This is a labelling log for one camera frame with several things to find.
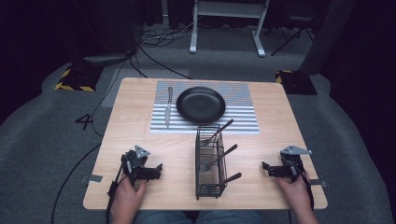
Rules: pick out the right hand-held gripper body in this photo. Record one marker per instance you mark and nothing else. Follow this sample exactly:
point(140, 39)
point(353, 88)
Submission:
point(294, 161)

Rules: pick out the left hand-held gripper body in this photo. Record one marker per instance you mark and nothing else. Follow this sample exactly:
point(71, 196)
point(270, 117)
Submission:
point(134, 161)

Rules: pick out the person's right hand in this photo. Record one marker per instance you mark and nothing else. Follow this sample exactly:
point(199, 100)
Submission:
point(294, 194)

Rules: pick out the person's left hand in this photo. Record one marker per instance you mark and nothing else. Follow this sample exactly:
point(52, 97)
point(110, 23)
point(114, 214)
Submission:
point(126, 199)

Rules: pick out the grey tape strip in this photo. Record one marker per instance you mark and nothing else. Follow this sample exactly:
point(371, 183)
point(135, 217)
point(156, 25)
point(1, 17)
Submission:
point(319, 183)
point(93, 178)

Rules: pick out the grey striped placemat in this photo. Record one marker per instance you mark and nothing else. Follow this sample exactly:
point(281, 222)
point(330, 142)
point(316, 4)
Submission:
point(244, 116)

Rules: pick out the silver table knife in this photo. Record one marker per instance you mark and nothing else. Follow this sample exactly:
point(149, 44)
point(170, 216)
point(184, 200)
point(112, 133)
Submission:
point(168, 109)

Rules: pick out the black round plate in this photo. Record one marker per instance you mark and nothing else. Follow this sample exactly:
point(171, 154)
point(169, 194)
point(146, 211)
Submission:
point(200, 105)

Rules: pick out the black yellow striped base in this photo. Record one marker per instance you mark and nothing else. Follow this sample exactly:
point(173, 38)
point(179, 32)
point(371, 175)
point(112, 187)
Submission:
point(297, 83)
point(79, 77)

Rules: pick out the dark stand with grey foot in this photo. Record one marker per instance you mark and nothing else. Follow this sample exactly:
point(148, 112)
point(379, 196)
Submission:
point(107, 58)

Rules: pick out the black tripod stand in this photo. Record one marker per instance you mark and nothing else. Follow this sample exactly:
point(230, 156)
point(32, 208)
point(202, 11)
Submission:
point(294, 34)

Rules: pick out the grey padded column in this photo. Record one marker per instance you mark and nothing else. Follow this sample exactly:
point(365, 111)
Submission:
point(327, 37)

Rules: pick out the white desk frame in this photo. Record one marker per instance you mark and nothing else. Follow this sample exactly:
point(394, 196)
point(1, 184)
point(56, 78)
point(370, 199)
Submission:
point(230, 9)

